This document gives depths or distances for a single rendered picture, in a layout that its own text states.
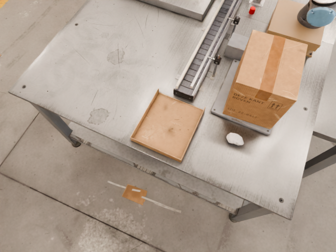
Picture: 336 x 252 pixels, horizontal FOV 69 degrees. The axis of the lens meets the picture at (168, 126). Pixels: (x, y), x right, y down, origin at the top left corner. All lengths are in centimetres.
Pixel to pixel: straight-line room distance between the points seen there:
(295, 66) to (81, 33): 117
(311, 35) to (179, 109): 83
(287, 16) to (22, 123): 216
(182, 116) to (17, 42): 222
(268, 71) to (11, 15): 287
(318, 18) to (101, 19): 118
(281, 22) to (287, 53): 46
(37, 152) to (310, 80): 202
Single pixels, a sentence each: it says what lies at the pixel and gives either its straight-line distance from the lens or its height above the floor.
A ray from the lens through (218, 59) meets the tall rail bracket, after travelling 127.
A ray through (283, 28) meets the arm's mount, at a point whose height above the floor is 92.
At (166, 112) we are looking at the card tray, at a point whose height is 83.
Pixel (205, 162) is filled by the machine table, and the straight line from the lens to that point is 116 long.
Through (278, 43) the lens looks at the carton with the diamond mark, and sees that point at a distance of 121.
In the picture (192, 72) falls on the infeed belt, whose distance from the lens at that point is 132.
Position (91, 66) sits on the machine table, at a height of 83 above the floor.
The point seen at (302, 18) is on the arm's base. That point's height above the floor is 95.
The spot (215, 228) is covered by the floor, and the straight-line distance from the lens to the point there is 196.
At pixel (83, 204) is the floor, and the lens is 204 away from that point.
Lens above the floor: 193
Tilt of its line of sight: 65 degrees down
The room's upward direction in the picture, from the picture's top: straight up
